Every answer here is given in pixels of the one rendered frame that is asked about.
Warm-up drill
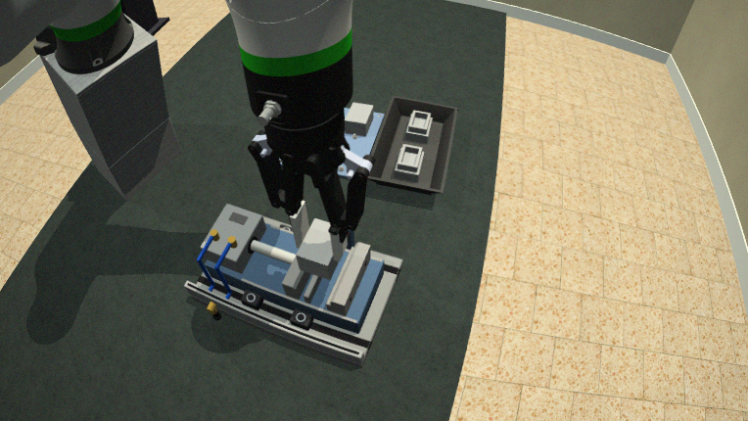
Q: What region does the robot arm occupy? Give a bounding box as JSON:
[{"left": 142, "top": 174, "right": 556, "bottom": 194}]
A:
[{"left": 0, "top": 0, "right": 353, "bottom": 127}]

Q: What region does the grey flat bar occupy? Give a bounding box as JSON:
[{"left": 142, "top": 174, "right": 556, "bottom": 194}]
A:
[
  {"left": 304, "top": 275, "right": 322, "bottom": 304},
  {"left": 326, "top": 247, "right": 354, "bottom": 311}
]

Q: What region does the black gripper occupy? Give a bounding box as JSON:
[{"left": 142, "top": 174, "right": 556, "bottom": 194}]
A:
[{"left": 248, "top": 109, "right": 375, "bottom": 262}]

